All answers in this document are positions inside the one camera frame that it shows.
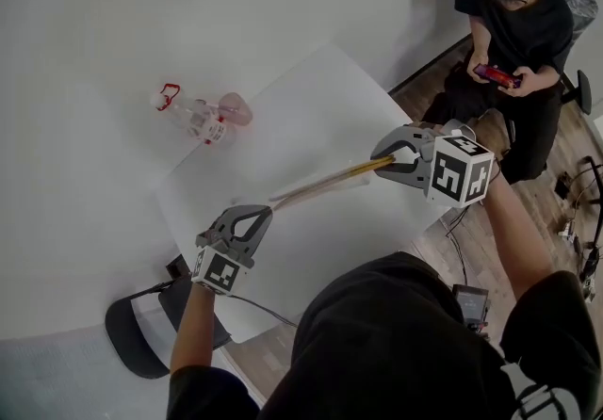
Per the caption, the person's left forearm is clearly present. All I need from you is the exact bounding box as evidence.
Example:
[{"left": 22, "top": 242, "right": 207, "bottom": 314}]
[{"left": 168, "top": 283, "right": 219, "bottom": 377}]

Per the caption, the grey patterned cushion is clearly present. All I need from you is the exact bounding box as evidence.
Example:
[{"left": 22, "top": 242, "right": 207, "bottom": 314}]
[{"left": 559, "top": 0, "right": 600, "bottom": 41}]

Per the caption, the person's right forearm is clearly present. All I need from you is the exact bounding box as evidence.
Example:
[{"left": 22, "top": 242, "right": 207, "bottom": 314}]
[{"left": 483, "top": 172, "right": 569, "bottom": 301}]

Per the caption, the black office chair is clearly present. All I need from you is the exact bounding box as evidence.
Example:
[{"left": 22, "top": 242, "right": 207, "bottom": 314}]
[{"left": 104, "top": 253, "right": 235, "bottom": 380}]

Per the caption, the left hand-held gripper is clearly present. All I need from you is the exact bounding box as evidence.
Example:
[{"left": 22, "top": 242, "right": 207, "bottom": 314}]
[{"left": 190, "top": 203, "right": 274, "bottom": 298}]

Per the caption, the person's black shirt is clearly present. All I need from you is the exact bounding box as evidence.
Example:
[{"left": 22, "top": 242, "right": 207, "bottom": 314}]
[{"left": 166, "top": 250, "right": 603, "bottom": 420}]

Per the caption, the black baseboard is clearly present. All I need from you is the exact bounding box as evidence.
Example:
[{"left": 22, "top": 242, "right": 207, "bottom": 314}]
[{"left": 387, "top": 33, "right": 473, "bottom": 95}]

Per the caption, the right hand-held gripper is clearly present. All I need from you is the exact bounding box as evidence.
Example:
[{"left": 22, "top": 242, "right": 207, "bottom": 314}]
[{"left": 369, "top": 120, "right": 496, "bottom": 210}]

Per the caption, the clear bottle with red strap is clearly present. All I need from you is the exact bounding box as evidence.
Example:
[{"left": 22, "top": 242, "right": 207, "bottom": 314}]
[{"left": 149, "top": 82, "right": 237, "bottom": 150}]

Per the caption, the pink translucent cup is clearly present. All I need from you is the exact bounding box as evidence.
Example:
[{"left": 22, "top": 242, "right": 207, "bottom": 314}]
[{"left": 218, "top": 91, "right": 254, "bottom": 126}]

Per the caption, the black recorder device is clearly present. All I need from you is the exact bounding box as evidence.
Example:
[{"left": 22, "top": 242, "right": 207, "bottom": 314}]
[{"left": 450, "top": 283, "right": 492, "bottom": 340}]

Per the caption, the tangle of floor cables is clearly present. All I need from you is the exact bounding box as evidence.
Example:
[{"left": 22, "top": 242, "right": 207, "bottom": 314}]
[{"left": 557, "top": 206, "right": 603, "bottom": 302}]

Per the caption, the black curved stand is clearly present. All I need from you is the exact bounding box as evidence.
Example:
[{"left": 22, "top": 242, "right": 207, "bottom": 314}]
[{"left": 576, "top": 154, "right": 603, "bottom": 211}]

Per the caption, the thin black cable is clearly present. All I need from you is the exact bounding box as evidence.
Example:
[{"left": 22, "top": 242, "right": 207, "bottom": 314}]
[
  {"left": 444, "top": 206, "right": 473, "bottom": 288},
  {"left": 229, "top": 293, "right": 300, "bottom": 329}
]

